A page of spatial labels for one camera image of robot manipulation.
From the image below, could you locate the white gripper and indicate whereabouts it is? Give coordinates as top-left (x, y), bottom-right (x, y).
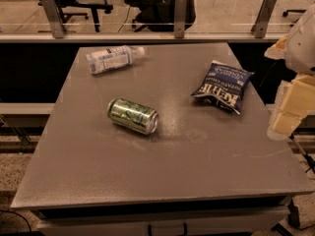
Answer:
top-left (264, 34), bottom-right (315, 140)

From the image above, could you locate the green soda can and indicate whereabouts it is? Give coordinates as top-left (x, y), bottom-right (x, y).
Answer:
top-left (107, 98), bottom-right (158, 135)

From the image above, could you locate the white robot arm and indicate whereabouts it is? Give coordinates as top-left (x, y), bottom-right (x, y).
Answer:
top-left (265, 5), bottom-right (315, 141)

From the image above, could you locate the blue Kettle chips bag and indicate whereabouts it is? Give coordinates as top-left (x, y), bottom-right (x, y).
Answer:
top-left (191, 60), bottom-right (254, 114)

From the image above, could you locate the black office chair right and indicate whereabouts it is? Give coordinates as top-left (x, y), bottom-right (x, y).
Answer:
top-left (283, 9), bottom-right (306, 27)

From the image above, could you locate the grey tripod leg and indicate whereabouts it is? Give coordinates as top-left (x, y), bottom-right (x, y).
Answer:
top-left (289, 135), bottom-right (315, 174)

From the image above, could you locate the grey table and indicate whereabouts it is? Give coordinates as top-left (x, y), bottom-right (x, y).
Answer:
top-left (12, 43), bottom-right (313, 236)

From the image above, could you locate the clear plastic water bottle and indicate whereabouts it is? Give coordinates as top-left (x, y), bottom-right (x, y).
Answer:
top-left (86, 45), bottom-right (147, 75)

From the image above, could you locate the metal glass railing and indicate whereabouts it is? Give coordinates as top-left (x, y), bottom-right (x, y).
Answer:
top-left (0, 0), bottom-right (289, 44)

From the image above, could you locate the black floor cable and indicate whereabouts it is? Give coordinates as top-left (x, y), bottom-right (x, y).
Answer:
top-left (0, 208), bottom-right (33, 233)

